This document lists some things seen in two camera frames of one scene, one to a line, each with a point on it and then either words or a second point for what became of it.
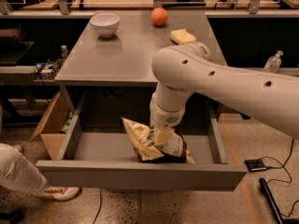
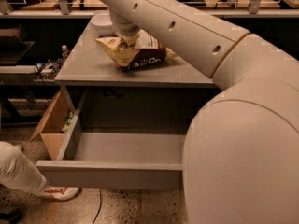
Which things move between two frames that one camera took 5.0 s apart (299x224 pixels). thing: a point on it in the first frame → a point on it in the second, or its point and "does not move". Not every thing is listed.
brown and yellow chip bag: (173, 151) → (146, 51)
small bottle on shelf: (64, 52) does not move
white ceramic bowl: (105, 23) does not move
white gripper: (163, 117) → (129, 29)
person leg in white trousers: (19, 173) does not move
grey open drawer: (96, 152) does not move
